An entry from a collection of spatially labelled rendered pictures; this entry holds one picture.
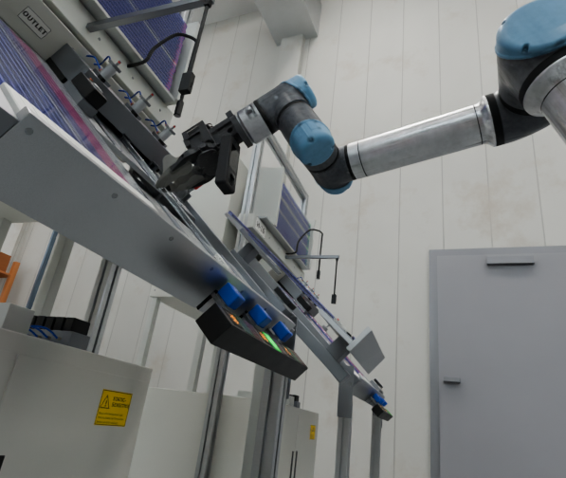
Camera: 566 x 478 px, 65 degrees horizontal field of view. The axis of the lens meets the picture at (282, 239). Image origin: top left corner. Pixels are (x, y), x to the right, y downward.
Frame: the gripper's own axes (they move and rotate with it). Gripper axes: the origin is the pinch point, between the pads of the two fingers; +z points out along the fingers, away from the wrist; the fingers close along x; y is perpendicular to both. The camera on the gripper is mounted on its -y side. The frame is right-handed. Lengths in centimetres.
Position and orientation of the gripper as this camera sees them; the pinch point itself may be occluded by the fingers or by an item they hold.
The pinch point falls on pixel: (165, 188)
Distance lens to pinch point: 93.9
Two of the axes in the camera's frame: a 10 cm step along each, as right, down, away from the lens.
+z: -8.5, 5.1, 0.8
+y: -4.1, -7.6, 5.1
